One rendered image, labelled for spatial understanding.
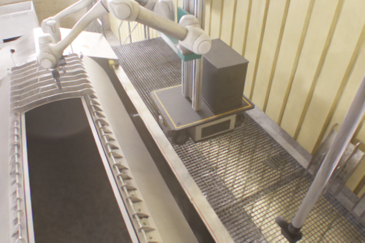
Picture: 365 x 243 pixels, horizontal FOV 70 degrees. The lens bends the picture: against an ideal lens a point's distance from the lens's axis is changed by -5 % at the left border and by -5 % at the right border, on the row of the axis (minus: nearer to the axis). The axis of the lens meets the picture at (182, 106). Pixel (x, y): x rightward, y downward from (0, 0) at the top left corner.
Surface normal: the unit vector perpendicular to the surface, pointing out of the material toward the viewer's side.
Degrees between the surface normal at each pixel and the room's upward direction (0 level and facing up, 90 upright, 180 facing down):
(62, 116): 74
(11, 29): 90
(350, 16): 90
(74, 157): 4
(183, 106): 0
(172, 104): 0
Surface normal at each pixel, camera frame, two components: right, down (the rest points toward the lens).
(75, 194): 0.16, -0.82
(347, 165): -0.85, 0.02
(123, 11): 0.26, 0.55
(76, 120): 0.33, 0.24
